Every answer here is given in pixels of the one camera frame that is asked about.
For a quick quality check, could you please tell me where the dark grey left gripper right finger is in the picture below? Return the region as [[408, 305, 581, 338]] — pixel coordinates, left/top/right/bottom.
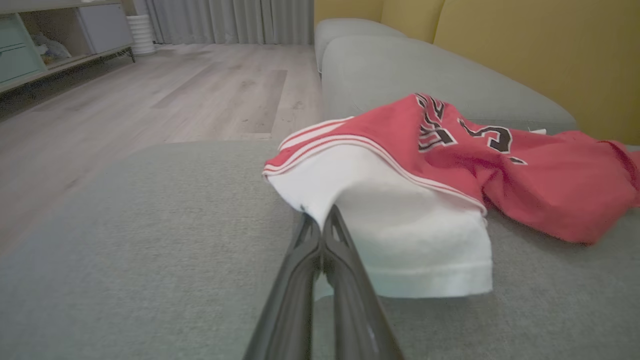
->
[[322, 204, 404, 360]]

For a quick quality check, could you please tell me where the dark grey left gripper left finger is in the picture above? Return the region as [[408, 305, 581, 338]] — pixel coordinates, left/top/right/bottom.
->
[[242, 212, 324, 360]]

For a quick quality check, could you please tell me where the red jersey number 23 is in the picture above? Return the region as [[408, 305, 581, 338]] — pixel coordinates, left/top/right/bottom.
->
[[262, 92, 640, 300]]

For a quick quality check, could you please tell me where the large grey sofa seat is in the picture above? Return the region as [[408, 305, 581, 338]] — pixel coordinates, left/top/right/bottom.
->
[[0, 140, 640, 360]]

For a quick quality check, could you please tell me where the grey pleated curtain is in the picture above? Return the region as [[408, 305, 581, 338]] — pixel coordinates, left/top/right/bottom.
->
[[144, 0, 315, 46]]

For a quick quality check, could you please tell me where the yellow sofa back cushion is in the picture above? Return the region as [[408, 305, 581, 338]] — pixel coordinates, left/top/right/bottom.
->
[[314, 0, 386, 24], [381, 0, 446, 44], [434, 0, 640, 146]]

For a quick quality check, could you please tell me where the white ribbed cylinder appliance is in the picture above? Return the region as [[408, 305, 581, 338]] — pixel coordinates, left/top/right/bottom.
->
[[126, 14, 157, 56]]

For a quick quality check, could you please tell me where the grey TV cabinet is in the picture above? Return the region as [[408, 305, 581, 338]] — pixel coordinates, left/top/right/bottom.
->
[[0, 0, 136, 96]]

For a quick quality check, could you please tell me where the pale crumpled object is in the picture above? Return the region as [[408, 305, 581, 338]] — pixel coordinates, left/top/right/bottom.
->
[[32, 32, 72, 64]]

